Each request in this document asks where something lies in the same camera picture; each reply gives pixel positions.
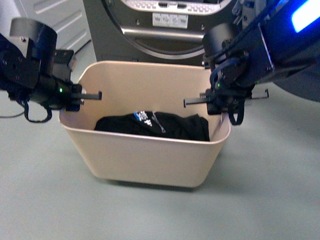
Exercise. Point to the beige plastic laundry hamper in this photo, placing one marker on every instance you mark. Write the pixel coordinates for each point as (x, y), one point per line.
(128, 87)

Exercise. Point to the black printed garment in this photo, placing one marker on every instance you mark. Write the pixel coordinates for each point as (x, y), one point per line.
(157, 124)

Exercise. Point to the dark grey tumble dryer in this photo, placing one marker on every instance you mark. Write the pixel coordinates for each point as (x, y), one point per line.
(154, 31)

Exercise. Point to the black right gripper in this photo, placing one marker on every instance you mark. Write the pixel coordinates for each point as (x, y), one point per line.
(221, 99)

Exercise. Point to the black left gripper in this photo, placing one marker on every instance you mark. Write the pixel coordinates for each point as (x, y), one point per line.
(57, 94)

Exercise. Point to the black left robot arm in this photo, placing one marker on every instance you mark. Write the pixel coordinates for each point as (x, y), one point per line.
(32, 68)

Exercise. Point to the white appliance side panel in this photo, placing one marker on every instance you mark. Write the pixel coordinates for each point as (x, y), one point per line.
(67, 17)

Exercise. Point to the black blue right robot arm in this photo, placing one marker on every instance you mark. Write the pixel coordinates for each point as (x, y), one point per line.
(281, 45)

